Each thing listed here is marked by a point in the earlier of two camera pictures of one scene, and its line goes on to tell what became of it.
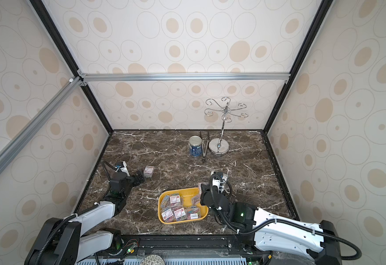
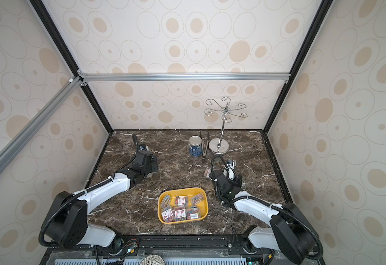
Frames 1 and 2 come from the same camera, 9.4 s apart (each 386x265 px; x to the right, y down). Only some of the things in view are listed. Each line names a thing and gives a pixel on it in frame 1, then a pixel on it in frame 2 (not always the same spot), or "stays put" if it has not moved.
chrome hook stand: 219,146 stays put
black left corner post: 67,53 stays put
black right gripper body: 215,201 to 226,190
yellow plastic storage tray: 181,205 stays put
